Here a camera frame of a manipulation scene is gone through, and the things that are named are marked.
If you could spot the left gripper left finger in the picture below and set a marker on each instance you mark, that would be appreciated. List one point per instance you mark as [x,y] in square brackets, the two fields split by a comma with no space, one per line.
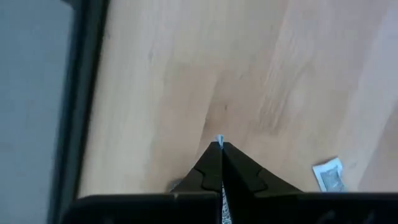
[205,186]

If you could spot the small silver foil packet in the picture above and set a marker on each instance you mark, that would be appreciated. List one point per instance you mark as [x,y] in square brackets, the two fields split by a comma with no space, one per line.
[329,175]
[220,139]

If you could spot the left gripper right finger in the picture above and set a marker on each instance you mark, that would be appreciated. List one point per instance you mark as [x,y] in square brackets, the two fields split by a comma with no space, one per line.
[245,193]

